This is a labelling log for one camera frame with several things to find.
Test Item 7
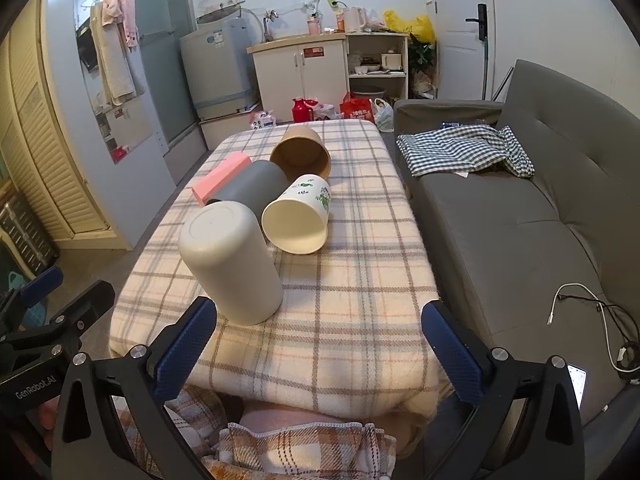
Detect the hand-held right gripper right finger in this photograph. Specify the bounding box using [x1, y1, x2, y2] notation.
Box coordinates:
[421, 300, 588, 480]

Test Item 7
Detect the brown paper cup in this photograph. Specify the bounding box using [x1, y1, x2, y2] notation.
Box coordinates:
[270, 125, 332, 180]

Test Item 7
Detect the white plastic bag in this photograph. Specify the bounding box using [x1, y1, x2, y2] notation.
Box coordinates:
[372, 99, 396, 133]

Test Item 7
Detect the red thermos jug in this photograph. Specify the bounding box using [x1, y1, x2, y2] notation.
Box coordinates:
[292, 97, 319, 124]

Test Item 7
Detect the pink towel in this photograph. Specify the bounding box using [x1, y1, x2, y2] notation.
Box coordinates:
[102, 0, 139, 49]

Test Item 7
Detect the smartphone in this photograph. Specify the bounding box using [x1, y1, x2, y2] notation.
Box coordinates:
[567, 364, 590, 409]

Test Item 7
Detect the grey sofa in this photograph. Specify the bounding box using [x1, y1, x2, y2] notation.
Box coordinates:
[393, 59, 640, 461]

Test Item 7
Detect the beige towel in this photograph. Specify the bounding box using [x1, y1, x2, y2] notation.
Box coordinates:
[90, 0, 137, 107]

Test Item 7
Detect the dark storage crate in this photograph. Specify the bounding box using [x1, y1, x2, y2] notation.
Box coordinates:
[0, 194, 61, 281]

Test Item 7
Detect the tissue packet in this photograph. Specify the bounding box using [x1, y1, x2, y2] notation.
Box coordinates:
[249, 110, 279, 131]

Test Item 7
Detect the louvered wardrobe door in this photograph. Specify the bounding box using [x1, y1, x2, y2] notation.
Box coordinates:
[0, 0, 132, 251]

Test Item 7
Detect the grey washing machine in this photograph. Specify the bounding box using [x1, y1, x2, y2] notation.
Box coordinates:
[179, 15, 262, 111]

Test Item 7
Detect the green plant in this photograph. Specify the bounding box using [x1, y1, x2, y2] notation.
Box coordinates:
[408, 39, 437, 82]

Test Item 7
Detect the white open shelf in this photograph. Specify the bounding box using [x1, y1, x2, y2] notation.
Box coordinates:
[345, 32, 410, 103]

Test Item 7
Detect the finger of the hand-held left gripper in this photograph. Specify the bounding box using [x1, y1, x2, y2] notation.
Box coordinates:
[0, 280, 116, 361]
[0, 266, 64, 333]

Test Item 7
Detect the wall mirror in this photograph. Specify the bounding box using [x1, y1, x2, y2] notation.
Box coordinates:
[72, 0, 154, 165]

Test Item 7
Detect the white door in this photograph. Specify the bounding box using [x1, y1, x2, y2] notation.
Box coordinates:
[431, 0, 495, 102]

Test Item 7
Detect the red shopping bag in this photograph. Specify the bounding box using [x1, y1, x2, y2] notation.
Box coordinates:
[340, 98, 375, 122]

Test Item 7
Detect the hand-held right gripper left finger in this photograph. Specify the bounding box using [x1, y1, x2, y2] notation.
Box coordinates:
[52, 296, 218, 480]

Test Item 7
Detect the grey plastic cup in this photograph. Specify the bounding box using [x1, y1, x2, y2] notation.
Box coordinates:
[206, 160, 290, 223]

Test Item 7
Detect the white cable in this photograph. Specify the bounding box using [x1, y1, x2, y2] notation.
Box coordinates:
[547, 284, 632, 372]

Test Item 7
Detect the white plastic cup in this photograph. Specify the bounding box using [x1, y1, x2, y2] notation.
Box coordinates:
[178, 201, 285, 326]

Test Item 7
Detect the yellow plastic bag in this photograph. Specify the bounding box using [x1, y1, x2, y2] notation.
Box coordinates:
[383, 9, 436, 43]

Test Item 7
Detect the white printed paper cup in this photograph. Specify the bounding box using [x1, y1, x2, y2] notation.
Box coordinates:
[261, 174, 333, 256]

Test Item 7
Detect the pink box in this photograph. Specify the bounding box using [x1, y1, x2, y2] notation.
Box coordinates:
[191, 152, 252, 206]

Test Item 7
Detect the black cable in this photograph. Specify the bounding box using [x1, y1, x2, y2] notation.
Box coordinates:
[559, 292, 640, 386]

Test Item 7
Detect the green checked cloth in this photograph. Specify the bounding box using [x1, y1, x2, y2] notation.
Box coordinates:
[397, 125, 536, 179]

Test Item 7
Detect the plaid blanket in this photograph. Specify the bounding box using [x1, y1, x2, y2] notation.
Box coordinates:
[109, 119, 453, 418]

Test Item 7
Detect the black door handle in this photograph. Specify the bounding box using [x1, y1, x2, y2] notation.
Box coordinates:
[465, 4, 488, 41]

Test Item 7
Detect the orange plaid cloth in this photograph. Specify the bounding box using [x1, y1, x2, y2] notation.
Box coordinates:
[117, 385, 398, 480]

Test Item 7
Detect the white sink cabinet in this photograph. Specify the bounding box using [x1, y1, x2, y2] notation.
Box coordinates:
[246, 34, 349, 124]

